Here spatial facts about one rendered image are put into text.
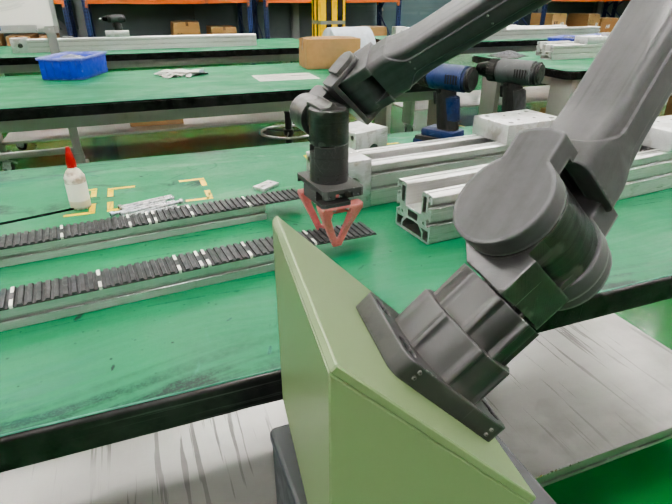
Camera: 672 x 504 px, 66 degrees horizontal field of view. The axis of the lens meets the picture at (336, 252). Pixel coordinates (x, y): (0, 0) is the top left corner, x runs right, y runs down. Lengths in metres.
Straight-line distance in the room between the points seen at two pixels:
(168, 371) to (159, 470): 0.69
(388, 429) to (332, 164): 0.49
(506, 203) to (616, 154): 0.10
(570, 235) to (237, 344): 0.39
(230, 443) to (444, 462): 0.98
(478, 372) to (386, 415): 0.09
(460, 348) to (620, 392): 1.23
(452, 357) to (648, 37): 0.28
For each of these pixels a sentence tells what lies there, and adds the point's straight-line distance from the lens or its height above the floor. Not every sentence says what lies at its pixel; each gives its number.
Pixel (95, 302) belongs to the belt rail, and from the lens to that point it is 0.74.
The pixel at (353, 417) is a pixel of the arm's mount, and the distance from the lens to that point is 0.29.
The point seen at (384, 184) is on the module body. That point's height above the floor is 0.82.
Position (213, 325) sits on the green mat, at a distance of 0.66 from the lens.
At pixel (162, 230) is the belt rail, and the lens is 0.92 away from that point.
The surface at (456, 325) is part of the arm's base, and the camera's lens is 0.36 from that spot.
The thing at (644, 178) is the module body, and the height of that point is 0.81.
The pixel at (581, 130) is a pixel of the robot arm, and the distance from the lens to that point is 0.42.
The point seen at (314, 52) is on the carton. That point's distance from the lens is 2.97.
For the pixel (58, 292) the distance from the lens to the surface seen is 0.73.
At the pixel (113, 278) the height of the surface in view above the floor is 0.81.
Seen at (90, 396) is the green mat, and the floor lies 0.78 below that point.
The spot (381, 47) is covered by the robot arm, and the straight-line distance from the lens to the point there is 0.73.
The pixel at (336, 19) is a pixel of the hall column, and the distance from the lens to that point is 6.73.
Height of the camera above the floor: 1.15
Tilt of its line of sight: 27 degrees down
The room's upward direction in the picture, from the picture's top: straight up
